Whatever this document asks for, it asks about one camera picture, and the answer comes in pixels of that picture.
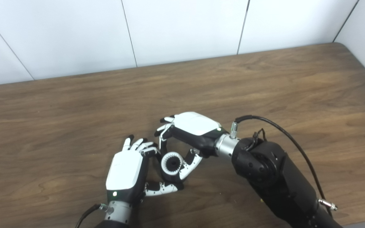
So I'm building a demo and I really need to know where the white ring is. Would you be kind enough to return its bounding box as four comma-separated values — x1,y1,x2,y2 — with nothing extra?
161,151,183,176

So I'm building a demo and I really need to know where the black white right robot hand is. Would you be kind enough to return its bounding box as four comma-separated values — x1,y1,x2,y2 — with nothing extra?
154,111,229,190

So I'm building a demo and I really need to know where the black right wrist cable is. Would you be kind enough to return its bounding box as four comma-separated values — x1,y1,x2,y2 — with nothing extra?
231,115,338,211

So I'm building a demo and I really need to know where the thin black right arm wire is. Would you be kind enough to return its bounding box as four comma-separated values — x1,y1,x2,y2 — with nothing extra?
247,128,267,151

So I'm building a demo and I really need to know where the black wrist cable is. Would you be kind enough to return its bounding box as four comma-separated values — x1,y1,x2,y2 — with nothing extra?
231,115,338,211
75,203,113,228

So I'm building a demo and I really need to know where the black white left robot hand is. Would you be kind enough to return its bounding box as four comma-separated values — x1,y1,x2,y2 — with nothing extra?
106,135,184,203

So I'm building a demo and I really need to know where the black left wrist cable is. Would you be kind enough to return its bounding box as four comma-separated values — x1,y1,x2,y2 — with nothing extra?
75,203,113,228

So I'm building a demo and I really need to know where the round black part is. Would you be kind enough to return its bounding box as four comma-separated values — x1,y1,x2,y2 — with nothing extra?
161,158,186,185

